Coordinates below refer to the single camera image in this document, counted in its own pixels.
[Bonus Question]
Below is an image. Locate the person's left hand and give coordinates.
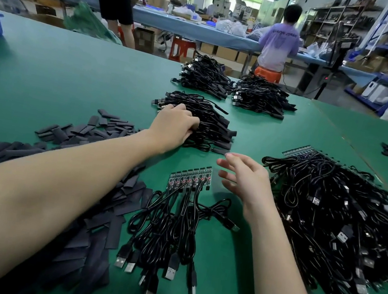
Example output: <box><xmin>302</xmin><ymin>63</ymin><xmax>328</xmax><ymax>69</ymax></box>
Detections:
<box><xmin>140</xmin><ymin>98</ymin><xmax>203</xmax><ymax>162</ymax></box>

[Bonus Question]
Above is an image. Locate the person's right hand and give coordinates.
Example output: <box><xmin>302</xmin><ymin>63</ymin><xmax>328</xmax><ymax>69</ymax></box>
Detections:
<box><xmin>208</xmin><ymin>150</ymin><xmax>283</xmax><ymax>227</ymax></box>

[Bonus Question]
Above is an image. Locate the heap of finished black cables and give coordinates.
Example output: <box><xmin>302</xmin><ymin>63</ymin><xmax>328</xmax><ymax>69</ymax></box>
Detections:
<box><xmin>145</xmin><ymin>87</ymin><xmax>244</xmax><ymax>158</ymax></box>

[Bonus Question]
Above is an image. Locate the bundle of black cables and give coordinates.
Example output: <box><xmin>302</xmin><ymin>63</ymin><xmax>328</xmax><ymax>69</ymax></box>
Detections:
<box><xmin>169</xmin><ymin>49</ymin><xmax>240</xmax><ymax>103</ymax></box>
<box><xmin>228</xmin><ymin>72</ymin><xmax>302</xmax><ymax>123</ymax></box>

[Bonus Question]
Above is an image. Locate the joined bunch of black cables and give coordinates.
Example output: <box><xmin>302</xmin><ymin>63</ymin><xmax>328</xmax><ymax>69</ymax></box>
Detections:
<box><xmin>109</xmin><ymin>153</ymin><xmax>250</xmax><ymax>294</ymax></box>

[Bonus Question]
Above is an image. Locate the large pile of black cables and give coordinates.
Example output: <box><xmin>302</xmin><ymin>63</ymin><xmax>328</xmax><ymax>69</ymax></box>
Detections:
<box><xmin>240</xmin><ymin>138</ymin><xmax>388</xmax><ymax>294</ymax></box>

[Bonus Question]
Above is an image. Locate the pile of black sleeve strips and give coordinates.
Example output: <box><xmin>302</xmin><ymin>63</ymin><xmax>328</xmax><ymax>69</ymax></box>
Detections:
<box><xmin>0</xmin><ymin>92</ymin><xmax>167</xmax><ymax>294</ymax></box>

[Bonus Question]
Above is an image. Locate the person's right forearm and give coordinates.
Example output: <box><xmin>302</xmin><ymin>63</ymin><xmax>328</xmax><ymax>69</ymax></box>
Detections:
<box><xmin>233</xmin><ymin>205</ymin><xmax>353</xmax><ymax>294</ymax></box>

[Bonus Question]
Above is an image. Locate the person's left forearm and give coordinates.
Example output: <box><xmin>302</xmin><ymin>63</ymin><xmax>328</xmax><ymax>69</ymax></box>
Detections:
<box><xmin>0</xmin><ymin>107</ymin><xmax>172</xmax><ymax>294</ymax></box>

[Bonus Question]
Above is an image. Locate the red plastic stool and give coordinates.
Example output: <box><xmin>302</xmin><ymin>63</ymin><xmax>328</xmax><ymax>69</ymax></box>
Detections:
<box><xmin>168</xmin><ymin>35</ymin><xmax>198</xmax><ymax>64</ymax></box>

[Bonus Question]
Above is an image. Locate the small upright cardboard box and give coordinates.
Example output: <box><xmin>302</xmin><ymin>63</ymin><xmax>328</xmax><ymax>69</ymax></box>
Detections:
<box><xmin>131</xmin><ymin>26</ymin><xmax>158</xmax><ymax>54</ymax></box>

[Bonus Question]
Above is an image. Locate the orange plastic stool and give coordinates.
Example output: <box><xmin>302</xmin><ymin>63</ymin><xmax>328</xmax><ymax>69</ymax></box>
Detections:
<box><xmin>253</xmin><ymin>65</ymin><xmax>284</xmax><ymax>85</ymax></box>

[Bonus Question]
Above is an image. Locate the green plastic bag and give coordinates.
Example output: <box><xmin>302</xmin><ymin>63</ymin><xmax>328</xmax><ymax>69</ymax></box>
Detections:
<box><xmin>61</xmin><ymin>0</ymin><xmax>128</xmax><ymax>45</ymax></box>

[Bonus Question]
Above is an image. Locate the black tripod stand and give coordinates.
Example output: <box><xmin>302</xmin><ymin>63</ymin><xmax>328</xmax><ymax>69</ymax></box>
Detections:
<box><xmin>302</xmin><ymin>17</ymin><xmax>361</xmax><ymax>105</ymax></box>

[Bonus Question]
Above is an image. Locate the open cardboard box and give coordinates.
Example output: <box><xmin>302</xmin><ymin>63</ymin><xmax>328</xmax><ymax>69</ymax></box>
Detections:
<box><xmin>30</xmin><ymin>12</ymin><xmax>67</xmax><ymax>28</ymax></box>

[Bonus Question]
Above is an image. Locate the dark storage shelf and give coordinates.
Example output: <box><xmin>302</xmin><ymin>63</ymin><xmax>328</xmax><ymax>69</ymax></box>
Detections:
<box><xmin>298</xmin><ymin>0</ymin><xmax>385</xmax><ymax>61</ymax></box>

